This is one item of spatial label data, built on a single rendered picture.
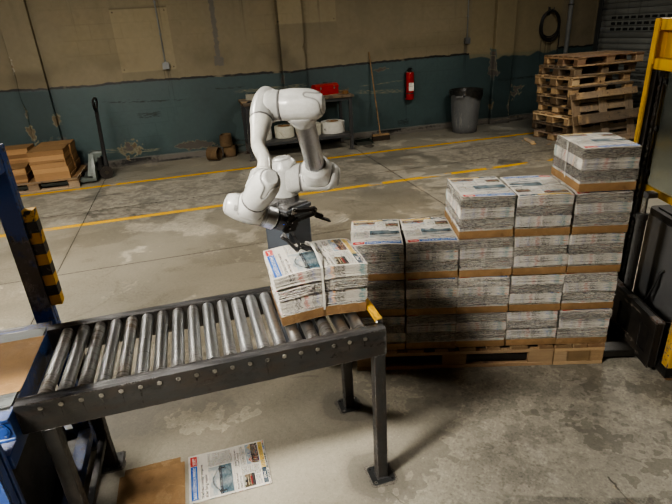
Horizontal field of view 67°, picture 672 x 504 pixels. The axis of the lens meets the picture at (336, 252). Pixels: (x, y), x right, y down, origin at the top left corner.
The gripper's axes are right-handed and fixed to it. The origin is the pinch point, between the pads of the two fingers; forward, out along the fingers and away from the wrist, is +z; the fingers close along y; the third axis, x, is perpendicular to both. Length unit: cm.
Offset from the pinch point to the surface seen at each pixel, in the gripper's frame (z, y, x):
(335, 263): 6.3, 6.4, 11.5
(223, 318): -24, 49, -3
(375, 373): 35, 41, 30
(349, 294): 17.1, 16.9, 13.3
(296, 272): -8.1, 14.2, 13.1
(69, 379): -74, 76, 19
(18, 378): -91, 84, 13
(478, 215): 89, -28, -31
